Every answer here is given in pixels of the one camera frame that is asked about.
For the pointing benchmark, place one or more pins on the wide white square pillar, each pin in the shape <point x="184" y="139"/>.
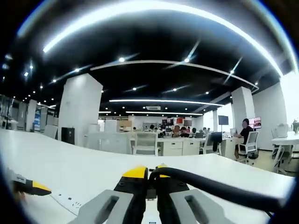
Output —
<point x="79" y="107"/>

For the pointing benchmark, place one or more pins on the black floor cabinet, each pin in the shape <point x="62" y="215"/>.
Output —
<point x="68" y="135"/>

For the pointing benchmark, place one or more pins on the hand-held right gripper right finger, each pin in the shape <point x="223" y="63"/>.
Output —
<point x="196" y="210"/>

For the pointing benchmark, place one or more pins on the narrow white square pillar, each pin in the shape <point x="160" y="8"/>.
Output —
<point x="241" y="109"/>

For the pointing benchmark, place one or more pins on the white filing cabinet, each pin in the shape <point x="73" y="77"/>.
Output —
<point x="181" y="147"/>

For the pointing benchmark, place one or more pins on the white desk socket strip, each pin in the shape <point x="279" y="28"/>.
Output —
<point x="67" y="200"/>

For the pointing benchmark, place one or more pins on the white side desk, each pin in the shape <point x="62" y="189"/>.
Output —
<point x="283" y="140"/>

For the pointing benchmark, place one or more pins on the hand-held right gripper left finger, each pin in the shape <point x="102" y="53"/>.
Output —
<point x="109" y="207"/>

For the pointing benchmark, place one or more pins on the dark screen on stand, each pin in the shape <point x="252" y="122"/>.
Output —
<point x="223" y="119"/>

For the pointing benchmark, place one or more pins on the green potted plant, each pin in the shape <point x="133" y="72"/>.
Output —
<point x="296" y="126"/>

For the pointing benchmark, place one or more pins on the long ceiling light strip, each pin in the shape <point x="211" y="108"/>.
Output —
<point x="149" y="5"/>

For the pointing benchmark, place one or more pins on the ceiling air vent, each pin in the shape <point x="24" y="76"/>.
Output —
<point x="153" y="108"/>

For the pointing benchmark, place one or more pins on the white mesh office chair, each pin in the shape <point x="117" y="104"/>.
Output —
<point x="251" y="142"/>
<point x="146" y="143"/>

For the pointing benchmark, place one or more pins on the red screen monitor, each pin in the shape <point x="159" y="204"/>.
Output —
<point x="255" y="123"/>

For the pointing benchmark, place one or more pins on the office chair with black jacket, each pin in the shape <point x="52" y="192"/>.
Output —
<point x="213" y="141"/>

